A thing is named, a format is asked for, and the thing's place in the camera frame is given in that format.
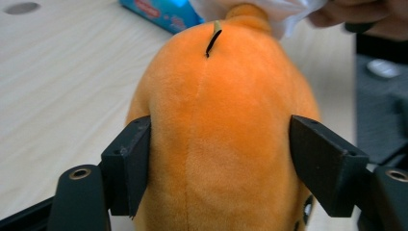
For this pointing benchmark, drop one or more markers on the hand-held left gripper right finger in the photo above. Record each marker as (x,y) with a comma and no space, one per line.
(324,160)

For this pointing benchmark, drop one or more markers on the white wet wipe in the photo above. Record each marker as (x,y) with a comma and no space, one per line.
(288,12)

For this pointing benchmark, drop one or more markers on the blue wet wipes pack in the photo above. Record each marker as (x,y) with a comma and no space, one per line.
(166,12)

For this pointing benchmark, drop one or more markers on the orange plush toy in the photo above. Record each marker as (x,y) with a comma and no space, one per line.
(224,134)

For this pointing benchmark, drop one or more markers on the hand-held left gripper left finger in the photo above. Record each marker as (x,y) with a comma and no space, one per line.
(128,160)

